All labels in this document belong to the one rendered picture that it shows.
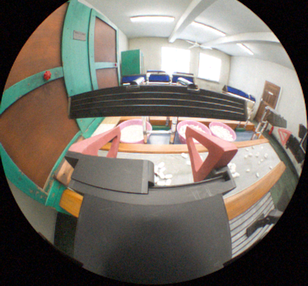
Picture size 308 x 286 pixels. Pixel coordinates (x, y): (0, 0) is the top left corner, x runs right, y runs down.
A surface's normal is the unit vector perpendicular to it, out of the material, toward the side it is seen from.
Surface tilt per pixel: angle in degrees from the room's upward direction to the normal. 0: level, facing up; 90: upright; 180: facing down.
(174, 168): 0
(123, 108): 57
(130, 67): 90
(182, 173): 0
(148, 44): 91
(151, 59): 90
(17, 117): 90
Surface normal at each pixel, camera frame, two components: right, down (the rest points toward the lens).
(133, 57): 0.00, 0.60
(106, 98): -0.02, 0.09
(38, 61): 1.00, 0.01
